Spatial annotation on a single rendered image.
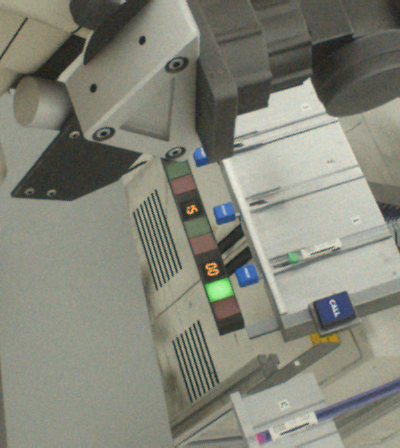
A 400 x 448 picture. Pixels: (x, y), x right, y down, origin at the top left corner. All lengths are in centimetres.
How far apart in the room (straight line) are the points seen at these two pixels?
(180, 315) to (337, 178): 68
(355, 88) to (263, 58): 8
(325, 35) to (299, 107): 83
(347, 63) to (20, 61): 30
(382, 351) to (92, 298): 57
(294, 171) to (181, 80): 81
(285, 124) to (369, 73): 81
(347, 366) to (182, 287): 49
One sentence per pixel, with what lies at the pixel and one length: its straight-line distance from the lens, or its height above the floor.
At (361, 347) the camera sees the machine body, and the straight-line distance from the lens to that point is 155.
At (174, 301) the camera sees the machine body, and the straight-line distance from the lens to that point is 193.
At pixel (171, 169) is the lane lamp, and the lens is 138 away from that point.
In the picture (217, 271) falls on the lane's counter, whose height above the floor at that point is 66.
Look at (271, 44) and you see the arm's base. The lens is 57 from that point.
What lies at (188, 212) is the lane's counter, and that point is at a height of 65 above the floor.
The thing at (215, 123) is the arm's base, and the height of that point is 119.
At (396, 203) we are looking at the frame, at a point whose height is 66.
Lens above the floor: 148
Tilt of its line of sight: 36 degrees down
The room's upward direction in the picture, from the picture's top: 48 degrees clockwise
